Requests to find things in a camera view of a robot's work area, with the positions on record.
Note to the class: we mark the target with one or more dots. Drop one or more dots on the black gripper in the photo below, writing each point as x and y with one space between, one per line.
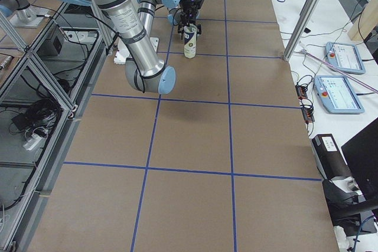
187 16

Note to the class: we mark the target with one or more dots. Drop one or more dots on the white blue tennis ball can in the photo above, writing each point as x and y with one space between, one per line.
190 40

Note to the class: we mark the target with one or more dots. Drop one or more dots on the small orange black circuit device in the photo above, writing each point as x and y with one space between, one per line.
305 103

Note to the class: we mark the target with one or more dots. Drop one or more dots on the upper teach pendant tablet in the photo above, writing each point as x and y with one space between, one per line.
344 57

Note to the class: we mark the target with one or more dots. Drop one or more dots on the teach pendant tablet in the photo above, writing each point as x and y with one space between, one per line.
337 95
344 57

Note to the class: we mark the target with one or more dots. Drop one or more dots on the lower teach pendant tablet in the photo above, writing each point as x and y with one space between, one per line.
337 95

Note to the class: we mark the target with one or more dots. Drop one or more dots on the black box with white label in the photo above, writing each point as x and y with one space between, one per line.
328 157

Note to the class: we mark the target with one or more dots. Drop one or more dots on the black computer monitor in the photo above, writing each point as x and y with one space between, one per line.
360 153

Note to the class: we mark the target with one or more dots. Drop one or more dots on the aluminium frame post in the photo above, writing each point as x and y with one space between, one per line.
304 17

